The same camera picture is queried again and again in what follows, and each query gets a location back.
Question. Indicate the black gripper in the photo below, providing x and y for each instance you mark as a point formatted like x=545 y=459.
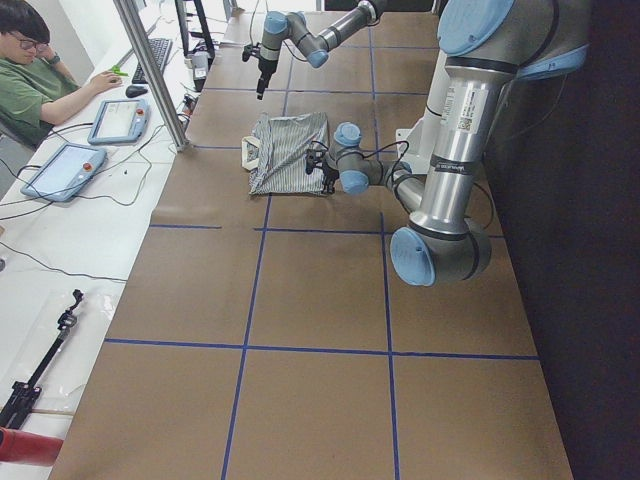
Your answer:
x=329 y=174
x=264 y=67

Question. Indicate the navy white striped polo shirt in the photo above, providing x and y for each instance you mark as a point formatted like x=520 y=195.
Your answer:
x=281 y=167

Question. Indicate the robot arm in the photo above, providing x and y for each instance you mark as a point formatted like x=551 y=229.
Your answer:
x=279 y=27
x=487 y=45

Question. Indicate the black computer mouse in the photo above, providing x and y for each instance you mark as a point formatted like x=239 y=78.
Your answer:
x=133 y=91

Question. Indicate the far teach pendant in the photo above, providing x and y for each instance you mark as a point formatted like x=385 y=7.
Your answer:
x=119 y=122

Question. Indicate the teach pendant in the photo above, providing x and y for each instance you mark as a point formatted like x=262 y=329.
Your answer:
x=65 y=173
x=119 y=122

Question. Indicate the brown table mat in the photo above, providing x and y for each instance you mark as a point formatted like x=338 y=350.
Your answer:
x=269 y=337

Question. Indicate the near teach pendant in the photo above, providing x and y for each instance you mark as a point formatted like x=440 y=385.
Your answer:
x=65 y=173

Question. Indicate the person in green shirt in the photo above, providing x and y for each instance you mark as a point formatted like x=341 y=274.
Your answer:
x=38 y=92

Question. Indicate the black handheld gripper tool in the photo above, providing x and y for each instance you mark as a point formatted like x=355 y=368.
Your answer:
x=25 y=393

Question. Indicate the red cylinder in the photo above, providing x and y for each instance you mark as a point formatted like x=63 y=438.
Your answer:
x=27 y=448

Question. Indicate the aluminium frame post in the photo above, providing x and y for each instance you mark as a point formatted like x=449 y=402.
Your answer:
x=137 y=35

